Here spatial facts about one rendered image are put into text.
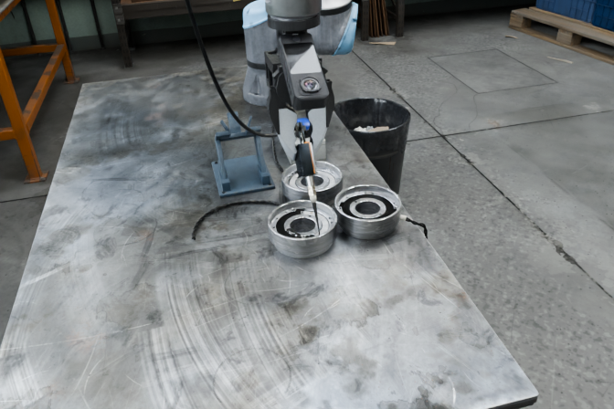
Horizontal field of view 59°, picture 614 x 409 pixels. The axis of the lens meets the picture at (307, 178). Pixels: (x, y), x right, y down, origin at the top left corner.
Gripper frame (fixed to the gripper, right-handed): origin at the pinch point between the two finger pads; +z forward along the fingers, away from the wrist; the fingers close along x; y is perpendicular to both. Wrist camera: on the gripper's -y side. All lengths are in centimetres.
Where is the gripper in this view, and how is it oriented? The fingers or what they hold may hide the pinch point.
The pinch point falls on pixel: (303, 152)
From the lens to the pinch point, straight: 81.3
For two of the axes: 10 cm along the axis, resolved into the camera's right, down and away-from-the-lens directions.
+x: -9.7, 1.6, -2.0
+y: -2.6, -4.9, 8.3
